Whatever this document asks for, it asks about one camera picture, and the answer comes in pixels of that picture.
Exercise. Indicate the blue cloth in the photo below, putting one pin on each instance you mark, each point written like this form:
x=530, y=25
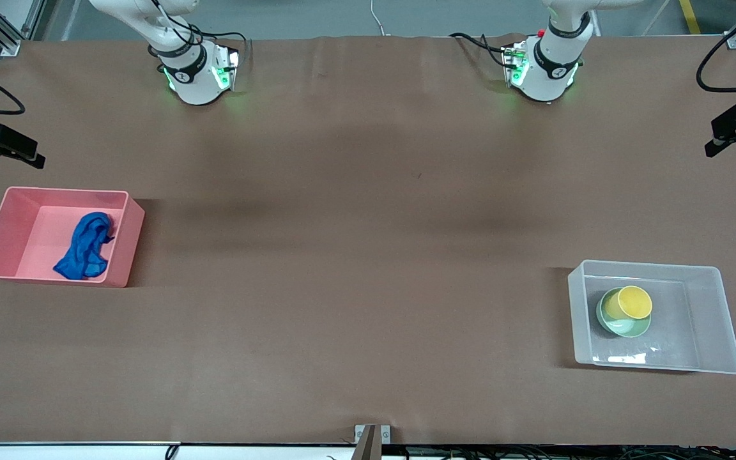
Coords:
x=84, y=249

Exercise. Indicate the yellow plastic cup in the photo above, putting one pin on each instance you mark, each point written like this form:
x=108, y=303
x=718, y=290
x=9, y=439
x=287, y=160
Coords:
x=633, y=301

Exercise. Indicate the mint green bowl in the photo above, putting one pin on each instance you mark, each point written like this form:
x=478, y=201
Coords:
x=630, y=329

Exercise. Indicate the clear plastic storage box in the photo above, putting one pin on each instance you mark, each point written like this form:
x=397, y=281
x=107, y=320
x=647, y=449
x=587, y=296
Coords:
x=706, y=319

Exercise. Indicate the pink plastic bin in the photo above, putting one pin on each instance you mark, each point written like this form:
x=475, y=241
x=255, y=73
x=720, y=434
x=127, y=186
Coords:
x=119, y=255

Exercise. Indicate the brown table cover sheet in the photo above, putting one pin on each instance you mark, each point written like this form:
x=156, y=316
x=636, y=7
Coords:
x=342, y=191

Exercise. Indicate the metal table edge bracket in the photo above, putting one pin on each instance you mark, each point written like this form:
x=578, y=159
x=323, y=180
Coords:
x=372, y=441

